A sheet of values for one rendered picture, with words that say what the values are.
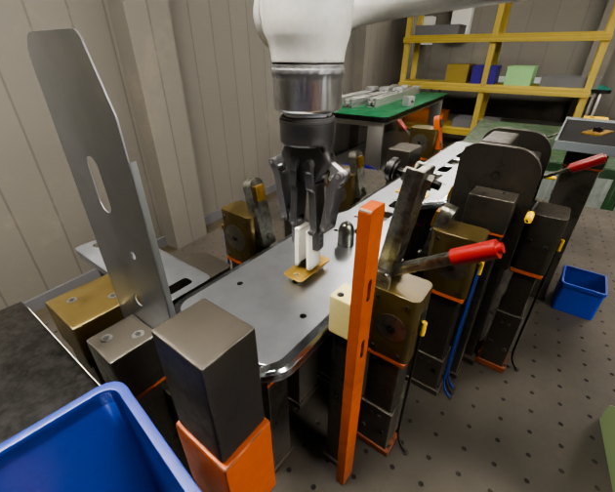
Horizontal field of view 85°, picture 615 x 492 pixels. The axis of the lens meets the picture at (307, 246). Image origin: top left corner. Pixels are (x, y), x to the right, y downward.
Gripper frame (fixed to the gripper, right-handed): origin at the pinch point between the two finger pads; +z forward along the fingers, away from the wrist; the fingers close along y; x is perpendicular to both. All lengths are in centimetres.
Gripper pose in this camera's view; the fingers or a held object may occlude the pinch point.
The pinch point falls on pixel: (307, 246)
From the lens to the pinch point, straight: 54.5
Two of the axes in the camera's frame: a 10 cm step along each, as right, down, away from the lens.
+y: -8.0, -3.0, 5.2
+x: -6.0, 4.0, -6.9
